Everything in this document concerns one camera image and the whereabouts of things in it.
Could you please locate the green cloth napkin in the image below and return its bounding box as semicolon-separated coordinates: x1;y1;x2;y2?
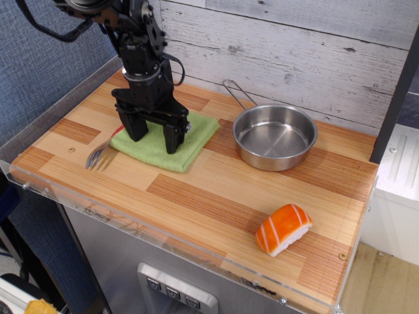
111;113;220;173

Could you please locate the stainless steel cabinet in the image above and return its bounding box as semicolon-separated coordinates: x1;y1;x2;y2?
64;207;297;313

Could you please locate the white appliance at right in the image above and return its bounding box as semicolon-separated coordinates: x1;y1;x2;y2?
360;124;418;265

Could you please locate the black right frame post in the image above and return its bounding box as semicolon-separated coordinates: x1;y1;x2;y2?
369;40;418;164

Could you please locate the yellow and black object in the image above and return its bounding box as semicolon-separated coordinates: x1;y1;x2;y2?
0;297;58;314

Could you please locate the salmon nigiri sushi toy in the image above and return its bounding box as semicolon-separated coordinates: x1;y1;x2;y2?
255;204;313;257

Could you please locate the stainless steel pan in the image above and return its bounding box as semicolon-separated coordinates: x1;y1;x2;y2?
222;79;319;172

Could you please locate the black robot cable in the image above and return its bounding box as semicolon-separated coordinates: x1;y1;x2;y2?
14;0;96;43

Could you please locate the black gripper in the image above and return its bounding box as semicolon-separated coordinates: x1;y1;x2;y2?
112;58;191;154

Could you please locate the red-handled metal fork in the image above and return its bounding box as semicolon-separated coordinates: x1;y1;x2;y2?
85;125;124;169

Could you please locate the clear acrylic front guard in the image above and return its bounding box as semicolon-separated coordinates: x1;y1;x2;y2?
1;162;341;313

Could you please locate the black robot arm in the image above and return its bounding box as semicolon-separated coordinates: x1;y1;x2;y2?
56;1;190;154

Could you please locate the silver dispenser button panel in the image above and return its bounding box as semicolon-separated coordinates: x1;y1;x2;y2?
137;262;219;313

